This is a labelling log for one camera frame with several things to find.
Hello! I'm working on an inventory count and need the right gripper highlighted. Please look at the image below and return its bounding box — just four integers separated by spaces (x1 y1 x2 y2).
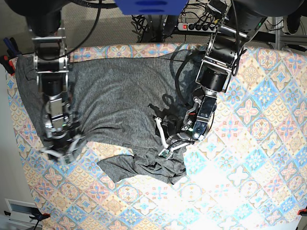
40 117 84 165

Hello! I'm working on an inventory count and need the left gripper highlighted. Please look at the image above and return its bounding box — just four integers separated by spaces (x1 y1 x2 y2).
153 113 212 160

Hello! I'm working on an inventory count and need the grey t-shirt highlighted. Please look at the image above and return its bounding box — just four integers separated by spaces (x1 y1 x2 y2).
15 50 212 185

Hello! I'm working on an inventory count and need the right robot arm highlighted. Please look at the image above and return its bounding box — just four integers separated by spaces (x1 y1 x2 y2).
22 0 83 165

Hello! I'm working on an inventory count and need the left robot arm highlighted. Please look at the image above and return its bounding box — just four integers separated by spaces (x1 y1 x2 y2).
154 0 267 160

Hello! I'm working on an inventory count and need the patterned tablecloth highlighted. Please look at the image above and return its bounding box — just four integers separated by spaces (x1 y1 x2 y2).
5 47 307 230

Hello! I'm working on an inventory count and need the red clamp bottom left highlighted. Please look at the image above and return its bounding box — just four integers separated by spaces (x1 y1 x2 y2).
29 213 50 223

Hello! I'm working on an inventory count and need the red black clamp left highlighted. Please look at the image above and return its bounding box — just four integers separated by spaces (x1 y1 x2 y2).
0 37 19 76

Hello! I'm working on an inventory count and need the power strip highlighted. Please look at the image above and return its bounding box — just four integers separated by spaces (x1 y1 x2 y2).
177 23 218 33

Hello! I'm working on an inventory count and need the red clamp bottom right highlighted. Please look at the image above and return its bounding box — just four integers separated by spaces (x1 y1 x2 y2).
297 208 307 217

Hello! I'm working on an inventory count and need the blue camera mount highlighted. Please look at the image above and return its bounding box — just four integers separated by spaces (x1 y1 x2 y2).
115 0 188 15

